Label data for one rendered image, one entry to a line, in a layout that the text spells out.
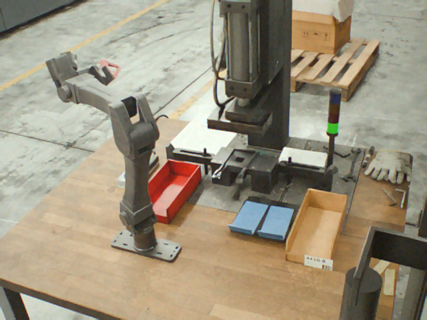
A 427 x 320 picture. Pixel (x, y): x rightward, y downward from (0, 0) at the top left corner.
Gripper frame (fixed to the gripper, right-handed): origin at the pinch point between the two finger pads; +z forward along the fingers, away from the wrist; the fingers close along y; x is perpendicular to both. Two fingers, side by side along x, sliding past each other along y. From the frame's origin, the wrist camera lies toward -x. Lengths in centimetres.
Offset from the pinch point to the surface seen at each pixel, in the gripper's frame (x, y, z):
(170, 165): 33.2, 10.6, 13.3
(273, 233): 65, -20, -3
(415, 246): 50, -84, -76
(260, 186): 54, -13, 16
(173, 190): 40.3, 9.3, 5.8
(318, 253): 75, -30, -3
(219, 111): 27.5, -15.1, 17.4
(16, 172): -20, 202, 96
